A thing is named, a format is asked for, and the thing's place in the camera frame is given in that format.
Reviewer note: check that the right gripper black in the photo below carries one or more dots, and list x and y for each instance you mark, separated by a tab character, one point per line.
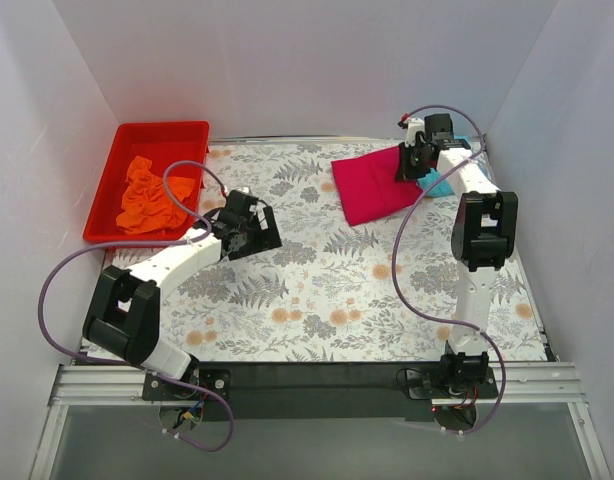
409	163

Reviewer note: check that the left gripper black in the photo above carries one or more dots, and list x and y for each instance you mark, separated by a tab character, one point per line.
257	233

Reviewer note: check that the magenta t shirt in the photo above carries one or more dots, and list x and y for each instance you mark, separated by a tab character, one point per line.
367	187

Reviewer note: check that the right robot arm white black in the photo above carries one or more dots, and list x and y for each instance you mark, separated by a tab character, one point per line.
482	239

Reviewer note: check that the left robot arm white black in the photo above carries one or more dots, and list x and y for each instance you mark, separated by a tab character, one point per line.
124	314

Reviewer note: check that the folded cyan t shirt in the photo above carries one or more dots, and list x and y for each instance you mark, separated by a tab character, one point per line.
437	187

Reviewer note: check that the orange t shirt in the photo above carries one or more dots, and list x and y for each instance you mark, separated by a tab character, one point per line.
145	205

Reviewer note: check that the red plastic bin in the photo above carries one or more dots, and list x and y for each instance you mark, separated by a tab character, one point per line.
176	150

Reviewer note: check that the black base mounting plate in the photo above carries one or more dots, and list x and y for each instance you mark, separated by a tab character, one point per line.
332	390

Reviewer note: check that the aluminium frame rail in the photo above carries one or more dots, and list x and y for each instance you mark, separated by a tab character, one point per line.
108	423

